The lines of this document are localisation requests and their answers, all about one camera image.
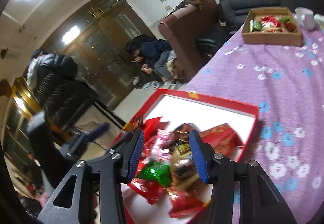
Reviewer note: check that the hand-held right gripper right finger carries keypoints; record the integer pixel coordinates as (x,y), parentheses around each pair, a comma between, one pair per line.
(198,155)

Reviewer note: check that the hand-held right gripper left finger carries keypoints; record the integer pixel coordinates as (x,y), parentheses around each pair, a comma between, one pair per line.
(135,155)

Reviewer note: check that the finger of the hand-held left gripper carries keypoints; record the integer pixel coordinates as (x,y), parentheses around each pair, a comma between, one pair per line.
(97,131)

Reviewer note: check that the gold seaweed snack packet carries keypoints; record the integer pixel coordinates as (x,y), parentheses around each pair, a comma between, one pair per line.
(182,165)

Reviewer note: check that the large red snack packet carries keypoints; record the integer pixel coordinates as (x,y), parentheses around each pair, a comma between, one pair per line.
(222,138)
(151,126)

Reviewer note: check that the pink white triangular packet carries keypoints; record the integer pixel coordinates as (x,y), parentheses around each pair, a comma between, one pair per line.
(164,141)

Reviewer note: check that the red packet yellow text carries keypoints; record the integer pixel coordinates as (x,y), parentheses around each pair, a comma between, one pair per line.
(149,189)

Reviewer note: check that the red gift box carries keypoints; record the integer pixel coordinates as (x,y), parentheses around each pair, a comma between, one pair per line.
(215,100)

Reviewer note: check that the green candy packet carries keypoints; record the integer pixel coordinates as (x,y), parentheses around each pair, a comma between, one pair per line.
(154,172)

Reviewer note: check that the brown snack packet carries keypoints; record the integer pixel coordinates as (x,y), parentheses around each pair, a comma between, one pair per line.
(181,132)

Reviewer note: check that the dark red flower packet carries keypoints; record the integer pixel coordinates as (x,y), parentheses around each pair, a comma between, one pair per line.
(184,203)

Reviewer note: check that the wooden glass door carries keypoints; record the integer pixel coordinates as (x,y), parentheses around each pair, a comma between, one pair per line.
(106,44)

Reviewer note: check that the brown armchair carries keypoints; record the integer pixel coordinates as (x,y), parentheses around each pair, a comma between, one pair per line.
(187,36)

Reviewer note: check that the cardboard box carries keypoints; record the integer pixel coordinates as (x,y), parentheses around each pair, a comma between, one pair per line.
(270,38)

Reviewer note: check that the pile of assorted sweets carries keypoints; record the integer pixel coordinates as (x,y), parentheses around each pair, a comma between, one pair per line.
(270,24)

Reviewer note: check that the brown jacket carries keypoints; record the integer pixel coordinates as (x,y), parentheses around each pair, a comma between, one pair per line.
(192,1)

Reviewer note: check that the white mug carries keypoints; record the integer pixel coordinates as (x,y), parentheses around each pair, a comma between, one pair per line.
(305,19)

